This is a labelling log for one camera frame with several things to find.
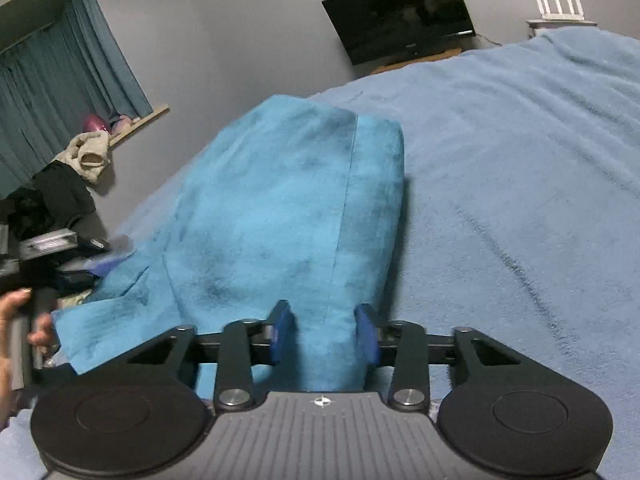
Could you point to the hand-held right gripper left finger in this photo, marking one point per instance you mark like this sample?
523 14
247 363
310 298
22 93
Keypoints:
283 332

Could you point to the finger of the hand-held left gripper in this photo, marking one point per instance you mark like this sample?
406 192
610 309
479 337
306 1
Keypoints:
107 262

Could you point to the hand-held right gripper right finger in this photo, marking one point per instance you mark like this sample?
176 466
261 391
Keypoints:
366 335

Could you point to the teal hooded sweatshirt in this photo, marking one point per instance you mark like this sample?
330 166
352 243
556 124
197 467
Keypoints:
280 200

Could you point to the person's left hand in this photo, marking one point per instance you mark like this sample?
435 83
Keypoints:
12 310

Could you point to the black clothing pile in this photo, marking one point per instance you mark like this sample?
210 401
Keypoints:
55 195

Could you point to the beige cloth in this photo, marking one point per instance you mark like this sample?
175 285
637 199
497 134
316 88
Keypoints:
90 157

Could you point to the pink plush toy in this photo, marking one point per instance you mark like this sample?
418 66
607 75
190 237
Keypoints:
96 122

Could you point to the teal curtain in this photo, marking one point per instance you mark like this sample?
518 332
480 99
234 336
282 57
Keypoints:
65 85

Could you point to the blue fleece blanket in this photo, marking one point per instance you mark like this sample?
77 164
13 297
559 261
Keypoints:
510 170

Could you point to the wooden television stand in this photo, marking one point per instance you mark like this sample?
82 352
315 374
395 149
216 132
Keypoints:
420 57

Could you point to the black flat screen television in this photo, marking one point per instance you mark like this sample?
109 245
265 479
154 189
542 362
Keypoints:
400 15

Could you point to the white router with antennas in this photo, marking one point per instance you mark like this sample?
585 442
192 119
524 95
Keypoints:
557 7

